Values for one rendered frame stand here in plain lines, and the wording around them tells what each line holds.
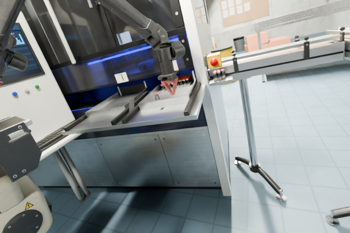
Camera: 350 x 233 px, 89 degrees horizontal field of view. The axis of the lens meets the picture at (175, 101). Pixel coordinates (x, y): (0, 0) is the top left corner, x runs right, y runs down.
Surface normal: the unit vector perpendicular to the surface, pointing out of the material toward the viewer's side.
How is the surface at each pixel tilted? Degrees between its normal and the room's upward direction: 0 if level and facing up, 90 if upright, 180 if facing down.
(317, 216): 0
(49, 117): 90
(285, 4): 90
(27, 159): 90
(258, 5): 90
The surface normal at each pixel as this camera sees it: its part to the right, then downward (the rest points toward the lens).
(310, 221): -0.25, -0.91
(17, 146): 0.77, 0.01
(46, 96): 0.88, -0.07
